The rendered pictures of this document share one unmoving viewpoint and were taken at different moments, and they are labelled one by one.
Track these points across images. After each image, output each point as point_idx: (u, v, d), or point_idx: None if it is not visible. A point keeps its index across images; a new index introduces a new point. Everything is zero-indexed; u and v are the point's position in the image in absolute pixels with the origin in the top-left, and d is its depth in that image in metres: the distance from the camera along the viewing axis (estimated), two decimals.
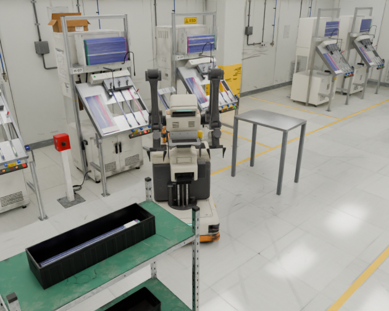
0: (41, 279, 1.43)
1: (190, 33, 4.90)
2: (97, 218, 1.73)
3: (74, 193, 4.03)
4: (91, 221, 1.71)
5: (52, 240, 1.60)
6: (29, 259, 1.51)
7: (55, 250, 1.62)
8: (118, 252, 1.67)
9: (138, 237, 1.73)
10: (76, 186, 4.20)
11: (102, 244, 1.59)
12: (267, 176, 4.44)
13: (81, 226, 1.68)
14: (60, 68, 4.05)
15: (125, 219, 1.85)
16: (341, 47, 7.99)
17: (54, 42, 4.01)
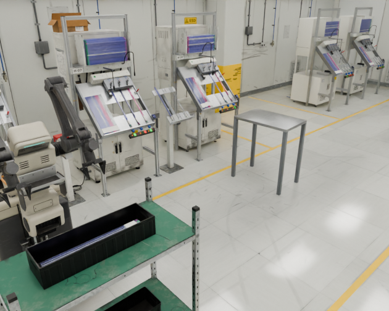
0: (41, 279, 1.43)
1: (190, 33, 4.90)
2: (97, 218, 1.73)
3: (74, 193, 4.03)
4: (91, 221, 1.71)
5: (52, 240, 1.60)
6: (29, 259, 1.51)
7: (55, 250, 1.62)
8: (118, 252, 1.67)
9: (138, 237, 1.73)
10: (76, 186, 4.20)
11: (102, 244, 1.59)
12: (267, 176, 4.44)
13: (81, 226, 1.68)
14: (60, 68, 4.05)
15: (125, 219, 1.85)
16: (341, 47, 7.99)
17: (54, 42, 4.01)
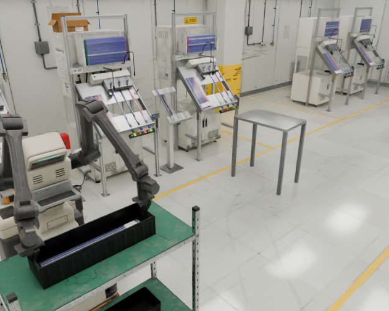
0: (41, 279, 1.43)
1: (190, 33, 4.90)
2: (97, 218, 1.73)
3: None
4: (91, 221, 1.71)
5: (52, 240, 1.60)
6: (29, 259, 1.51)
7: (55, 250, 1.62)
8: (118, 252, 1.67)
9: (138, 237, 1.73)
10: (76, 186, 4.20)
11: (102, 244, 1.59)
12: (267, 176, 4.44)
13: (81, 226, 1.68)
14: (60, 68, 4.05)
15: (125, 219, 1.85)
16: (341, 47, 7.99)
17: (54, 42, 4.01)
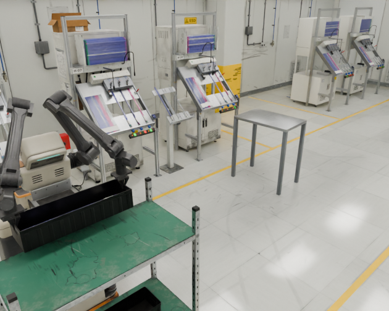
0: (21, 242, 1.54)
1: (190, 33, 4.90)
2: (77, 192, 1.84)
3: None
4: (71, 194, 1.82)
5: (34, 210, 1.71)
6: (12, 226, 1.62)
7: (37, 220, 1.73)
8: (97, 221, 1.78)
9: (115, 209, 1.83)
10: (76, 186, 4.20)
11: (80, 212, 1.70)
12: (267, 176, 4.44)
13: (62, 198, 1.79)
14: (60, 68, 4.05)
15: (105, 194, 1.96)
16: (341, 47, 7.99)
17: (54, 42, 4.01)
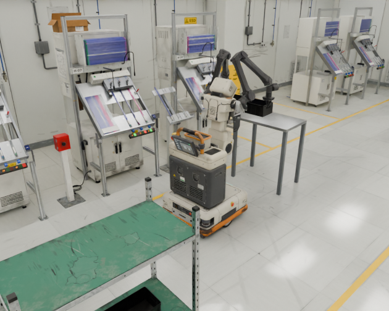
0: (272, 107, 3.48)
1: (190, 33, 4.90)
2: None
3: (74, 193, 4.03)
4: (237, 100, 3.54)
5: (253, 105, 3.43)
6: (265, 108, 3.38)
7: (252, 110, 3.45)
8: None
9: None
10: (76, 186, 4.20)
11: None
12: (267, 176, 4.44)
13: None
14: (60, 68, 4.05)
15: None
16: (341, 47, 7.99)
17: (54, 42, 4.01)
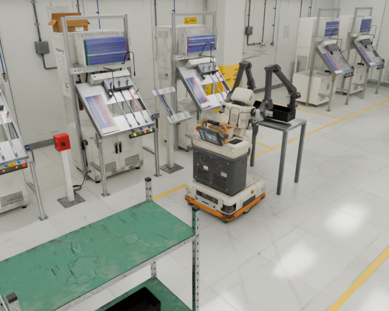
0: (295, 113, 3.88)
1: (190, 33, 4.90)
2: None
3: (74, 193, 4.03)
4: None
5: (278, 111, 3.83)
6: (289, 114, 3.79)
7: (278, 116, 3.85)
8: None
9: None
10: (76, 186, 4.20)
11: (274, 105, 4.04)
12: (267, 176, 4.44)
13: None
14: (60, 68, 4.05)
15: None
16: (341, 47, 7.99)
17: (54, 42, 4.01)
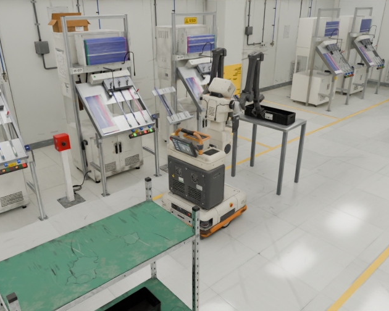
0: (295, 117, 3.90)
1: (190, 33, 4.90)
2: None
3: (74, 193, 4.03)
4: (263, 110, 3.96)
5: (278, 115, 3.85)
6: (289, 118, 3.80)
7: (278, 120, 3.87)
8: None
9: None
10: (76, 186, 4.20)
11: (274, 109, 4.06)
12: (267, 176, 4.44)
13: (267, 111, 3.93)
14: (60, 68, 4.05)
15: (249, 113, 4.11)
16: (341, 47, 7.99)
17: (54, 42, 4.01)
